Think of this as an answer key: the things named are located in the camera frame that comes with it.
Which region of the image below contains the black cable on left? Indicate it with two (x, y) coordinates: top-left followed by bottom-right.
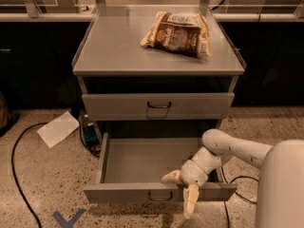
(10, 122), (48, 228)

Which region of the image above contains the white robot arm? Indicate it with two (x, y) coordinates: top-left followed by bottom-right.
(161, 129), (304, 228)

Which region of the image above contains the grey drawer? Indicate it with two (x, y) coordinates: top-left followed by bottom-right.
(83, 93), (235, 121)
(83, 132), (238, 205)

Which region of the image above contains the blue tape floor marker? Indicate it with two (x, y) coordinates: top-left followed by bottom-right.
(51, 207), (87, 228)

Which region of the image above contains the blue power box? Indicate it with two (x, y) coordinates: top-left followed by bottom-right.
(81, 112), (99, 147)

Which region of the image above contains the black looped cable on right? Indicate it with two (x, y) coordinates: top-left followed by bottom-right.
(220, 166), (260, 228)

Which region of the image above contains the grey top drawer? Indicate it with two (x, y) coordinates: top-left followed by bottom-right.
(83, 93), (235, 121)

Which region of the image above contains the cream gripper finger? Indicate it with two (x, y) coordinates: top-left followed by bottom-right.
(161, 170), (182, 184)
(183, 184), (200, 219)

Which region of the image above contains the brown bag at left edge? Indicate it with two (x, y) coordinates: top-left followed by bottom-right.
(0, 91), (12, 130)

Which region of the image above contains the brown and cream snack bag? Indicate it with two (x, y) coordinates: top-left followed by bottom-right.
(141, 11), (211, 57)

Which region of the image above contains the white paper sheet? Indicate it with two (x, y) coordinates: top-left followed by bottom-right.
(37, 111), (80, 148)

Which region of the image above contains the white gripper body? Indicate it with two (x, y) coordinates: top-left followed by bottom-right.
(180, 160), (208, 187)

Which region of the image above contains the grey metal drawer cabinet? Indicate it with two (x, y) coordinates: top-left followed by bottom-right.
(71, 4), (247, 150)

